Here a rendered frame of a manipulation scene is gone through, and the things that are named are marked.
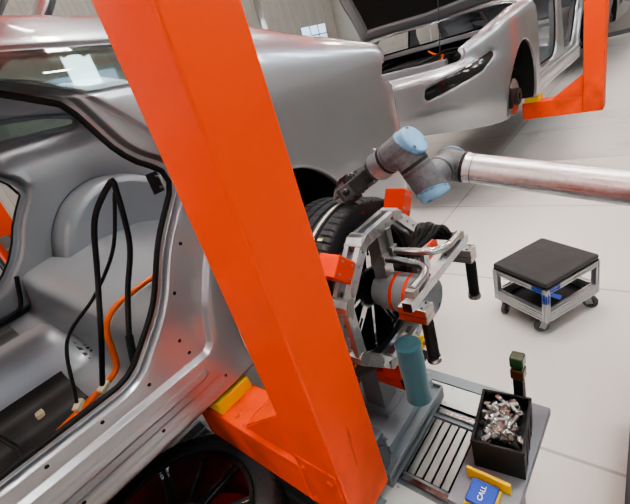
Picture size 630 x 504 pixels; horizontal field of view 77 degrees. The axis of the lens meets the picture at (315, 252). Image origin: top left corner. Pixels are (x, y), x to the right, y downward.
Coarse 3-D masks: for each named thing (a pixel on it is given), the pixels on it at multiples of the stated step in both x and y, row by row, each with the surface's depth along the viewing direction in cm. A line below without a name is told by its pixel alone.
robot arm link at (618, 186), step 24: (456, 168) 115; (480, 168) 111; (504, 168) 107; (528, 168) 104; (552, 168) 101; (576, 168) 98; (600, 168) 96; (552, 192) 103; (576, 192) 99; (600, 192) 95; (624, 192) 92
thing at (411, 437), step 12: (432, 396) 181; (420, 408) 177; (432, 408) 177; (420, 420) 169; (408, 432) 168; (420, 432) 169; (408, 444) 162; (396, 456) 160; (408, 456) 162; (396, 468) 155; (396, 480) 156
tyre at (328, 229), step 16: (320, 208) 137; (336, 208) 133; (352, 208) 131; (368, 208) 136; (336, 224) 126; (352, 224) 130; (320, 240) 124; (336, 240) 125; (400, 320) 161; (368, 368) 145
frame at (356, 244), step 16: (384, 208) 137; (368, 224) 130; (384, 224) 131; (400, 224) 139; (416, 224) 146; (352, 240) 123; (368, 240) 123; (352, 256) 125; (416, 272) 159; (336, 288) 122; (352, 288) 119; (336, 304) 120; (352, 304) 119; (352, 320) 121; (352, 336) 122; (400, 336) 153; (416, 336) 154; (352, 352) 128; (368, 352) 137; (384, 352) 146
